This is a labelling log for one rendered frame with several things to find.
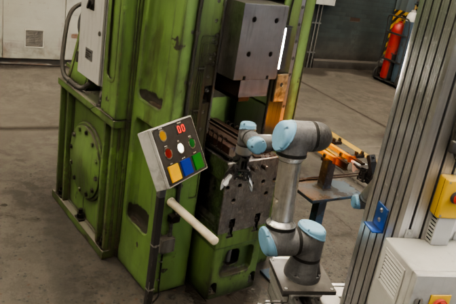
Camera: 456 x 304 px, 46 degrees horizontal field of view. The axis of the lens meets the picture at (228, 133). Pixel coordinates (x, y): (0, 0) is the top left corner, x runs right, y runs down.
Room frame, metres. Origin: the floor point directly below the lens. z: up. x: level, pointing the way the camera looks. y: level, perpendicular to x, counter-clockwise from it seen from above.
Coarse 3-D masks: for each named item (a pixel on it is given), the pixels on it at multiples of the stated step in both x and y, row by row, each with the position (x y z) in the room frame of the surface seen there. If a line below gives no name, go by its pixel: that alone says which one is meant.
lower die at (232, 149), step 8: (216, 120) 3.18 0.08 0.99; (216, 128) 3.03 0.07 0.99; (232, 128) 3.07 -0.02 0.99; (208, 136) 2.94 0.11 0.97; (216, 136) 2.92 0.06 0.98; (224, 136) 2.91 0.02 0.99; (232, 136) 2.92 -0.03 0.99; (224, 144) 2.82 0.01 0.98; (232, 144) 2.83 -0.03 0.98; (232, 152) 2.79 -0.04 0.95
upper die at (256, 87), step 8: (216, 80) 2.94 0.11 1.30; (224, 80) 2.88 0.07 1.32; (232, 80) 2.83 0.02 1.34; (240, 80) 2.78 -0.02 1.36; (248, 80) 2.81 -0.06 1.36; (256, 80) 2.85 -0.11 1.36; (264, 80) 2.88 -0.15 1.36; (224, 88) 2.88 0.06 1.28; (232, 88) 2.82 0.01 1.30; (240, 88) 2.78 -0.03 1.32; (248, 88) 2.82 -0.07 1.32; (256, 88) 2.85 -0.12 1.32; (264, 88) 2.89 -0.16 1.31; (240, 96) 2.79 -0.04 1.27; (248, 96) 2.82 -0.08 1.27
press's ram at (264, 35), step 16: (240, 0) 2.83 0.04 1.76; (256, 0) 2.96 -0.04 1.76; (240, 16) 2.76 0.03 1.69; (256, 16) 2.80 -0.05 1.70; (272, 16) 2.87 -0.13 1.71; (224, 32) 2.85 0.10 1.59; (240, 32) 2.75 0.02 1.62; (256, 32) 2.81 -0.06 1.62; (272, 32) 2.88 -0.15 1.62; (224, 48) 2.84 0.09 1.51; (240, 48) 2.75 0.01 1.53; (256, 48) 2.82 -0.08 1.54; (272, 48) 2.89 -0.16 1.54; (224, 64) 2.82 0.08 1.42; (240, 64) 2.76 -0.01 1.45; (256, 64) 2.83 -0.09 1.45; (272, 64) 2.90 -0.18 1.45
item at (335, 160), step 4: (320, 152) 2.94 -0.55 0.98; (324, 152) 2.91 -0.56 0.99; (328, 152) 2.92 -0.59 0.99; (328, 156) 2.88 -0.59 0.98; (332, 156) 2.87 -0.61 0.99; (332, 160) 2.85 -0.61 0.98; (336, 160) 2.83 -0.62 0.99; (340, 160) 2.80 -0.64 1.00; (344, 160) 2.80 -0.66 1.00; (336, 164) 2.82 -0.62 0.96; (340, 164) 2.81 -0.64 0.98; (344, 164) 2.78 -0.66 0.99; (344, 168) 2.77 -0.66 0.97
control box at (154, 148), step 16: (160, 128) 2.33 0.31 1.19; (176, 128) 2.42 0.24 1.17; (192, 128) 2.53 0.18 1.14; (144, 144) 2.27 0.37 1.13; (160, 144) 2.28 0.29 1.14; (176, 144) 2.38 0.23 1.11; (160, 160) 2.23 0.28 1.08; (176, 160) 2.33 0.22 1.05; (192, 160) 2.42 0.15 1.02; (160, 176) 2.23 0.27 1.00
